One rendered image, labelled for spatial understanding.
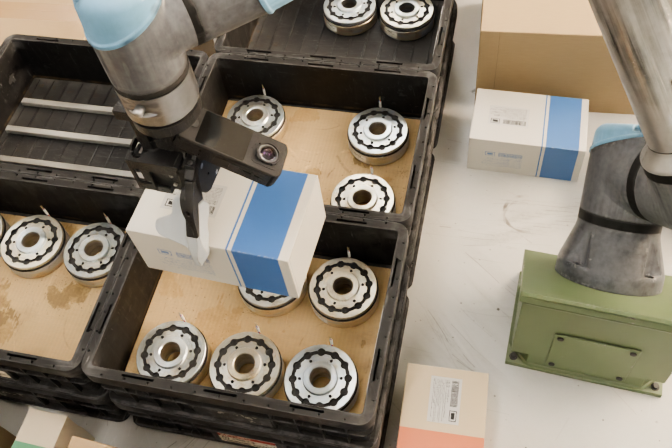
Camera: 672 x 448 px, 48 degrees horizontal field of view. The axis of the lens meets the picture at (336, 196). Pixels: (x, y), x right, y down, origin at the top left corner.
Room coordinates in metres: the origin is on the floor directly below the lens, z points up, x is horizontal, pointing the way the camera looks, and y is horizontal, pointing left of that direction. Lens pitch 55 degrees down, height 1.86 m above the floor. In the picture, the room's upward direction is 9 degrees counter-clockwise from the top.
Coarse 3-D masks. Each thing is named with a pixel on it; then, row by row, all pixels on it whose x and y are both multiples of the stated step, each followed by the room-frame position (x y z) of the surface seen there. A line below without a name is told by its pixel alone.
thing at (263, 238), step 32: (160, 192) 0.55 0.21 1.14; (224, 192) 0.53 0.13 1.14; (256, 192) 0.53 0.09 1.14; (288, 192) 0.52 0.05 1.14; (320, 192) 0.53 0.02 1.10; (128, 224) 0.51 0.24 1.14; (224, 224) 0.49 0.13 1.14; (256, 224) 0.48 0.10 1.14; (288, 224) 0.48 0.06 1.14; (320, 224) 0.52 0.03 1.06; (160, 256) 0.49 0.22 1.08; (224, 256) 0.46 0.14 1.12; (256, 256) 0.44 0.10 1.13; (288, 256) 0.43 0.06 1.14; (256, 288) 0.45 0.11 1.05; (288, 288) 0.43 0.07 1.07
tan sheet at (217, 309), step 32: (160, 288) 0.60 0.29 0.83; (192, 288) 0.59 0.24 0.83; (224, 288) 0.58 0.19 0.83; (384, 288) 0.53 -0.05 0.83; (160, 320) 0.54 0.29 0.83; (192, 320) 0.53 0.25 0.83; (224, 320) 0.52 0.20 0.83; (256, 320) 0.52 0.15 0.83; (288, 320) 0.51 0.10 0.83; (320, 320) 0.50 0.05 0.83; (288, 352) 0.46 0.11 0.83; (352, 352) 0.44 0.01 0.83; (320, 384) 0.40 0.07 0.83
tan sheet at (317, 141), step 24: (288, 120) 0.90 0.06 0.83; (312, 120) 0.89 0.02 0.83; (336, 120) 0.88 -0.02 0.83; (408, 120) 0.85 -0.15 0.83; (288, 144) 0.84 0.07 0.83; (312, 144) 0.83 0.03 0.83; (336, 144) 0.82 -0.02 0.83; (288, 168) 0.79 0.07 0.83; (312, 168) 0.78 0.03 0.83; (336, 168) 0.77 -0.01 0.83; (360, 168) 0.76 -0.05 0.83; (384, 168) 0.76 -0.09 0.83; (408, 168) 0.75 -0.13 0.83
